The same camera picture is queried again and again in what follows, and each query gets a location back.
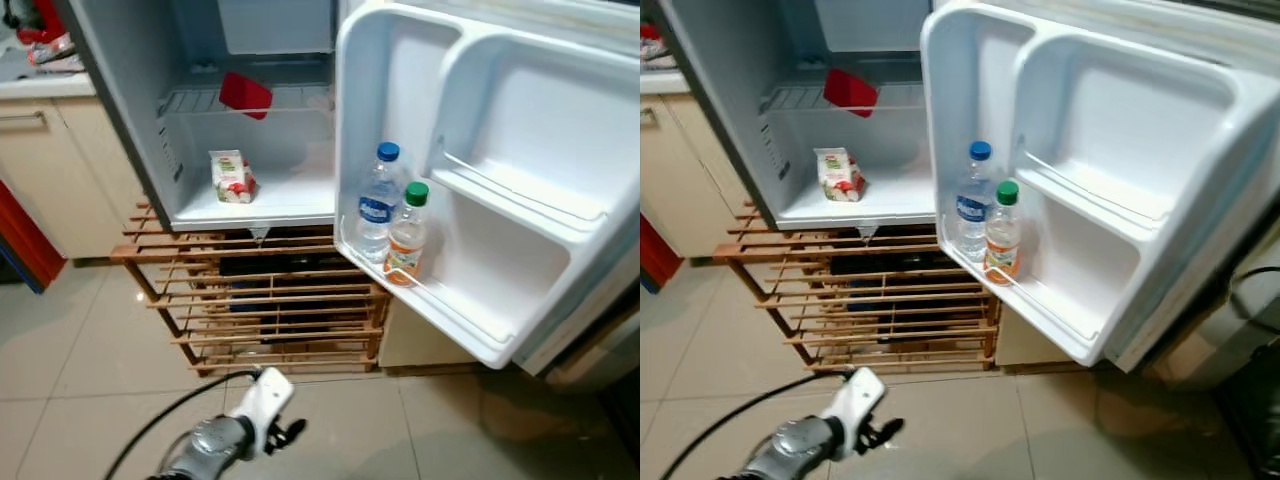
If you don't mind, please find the blue board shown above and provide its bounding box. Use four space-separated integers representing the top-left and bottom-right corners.
0 258 45 296

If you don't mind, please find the orange red board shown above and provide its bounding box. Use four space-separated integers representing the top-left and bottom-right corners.
0 178 67 291
640 212 674 291

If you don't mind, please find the white counter cabinet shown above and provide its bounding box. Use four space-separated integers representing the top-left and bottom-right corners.
995 300 1076 369
378 292 486 375

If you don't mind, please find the wire fridge shelf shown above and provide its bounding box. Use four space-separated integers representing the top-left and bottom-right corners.
758 82 926 115
157 84 337 117

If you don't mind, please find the cream kitchen cabinet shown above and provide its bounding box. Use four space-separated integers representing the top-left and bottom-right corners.
640 92 758 261
0 95 153 263

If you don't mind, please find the white fridge door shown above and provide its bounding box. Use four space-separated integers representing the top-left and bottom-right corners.
920 0 1280 373
333 0 641 377

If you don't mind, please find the red container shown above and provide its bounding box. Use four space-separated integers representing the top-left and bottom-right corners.
822 68 881 119
218 71 275 121

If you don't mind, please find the dark grey mini fridge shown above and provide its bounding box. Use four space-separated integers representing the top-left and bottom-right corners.
55 0 343 233
655 0 943 231

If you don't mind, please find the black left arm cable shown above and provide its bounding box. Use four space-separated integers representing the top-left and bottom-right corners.
655 370 853 480
104 368 265 480

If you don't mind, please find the wooden slatted rack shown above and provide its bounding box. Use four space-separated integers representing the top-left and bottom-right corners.
110 200 393 379
712 200 1005 377

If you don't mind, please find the white red fruit snack packet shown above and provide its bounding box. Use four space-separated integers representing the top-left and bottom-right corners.
812 147 867 203
208 149 258 205

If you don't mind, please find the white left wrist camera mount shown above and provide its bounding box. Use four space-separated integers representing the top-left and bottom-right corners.
230 366 297 461
820 366 888 461

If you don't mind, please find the green cap orange drink bottle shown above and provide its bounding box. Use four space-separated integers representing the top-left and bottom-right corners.
384 181 432 288
982 179 1024 286

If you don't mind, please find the white freezer flap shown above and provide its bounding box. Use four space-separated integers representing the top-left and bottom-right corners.
215 0 337 57
812 0 936 55

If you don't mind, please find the blue cap water bottle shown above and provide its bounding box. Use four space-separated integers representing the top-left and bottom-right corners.
354 141 407 267
952 140 1001 264

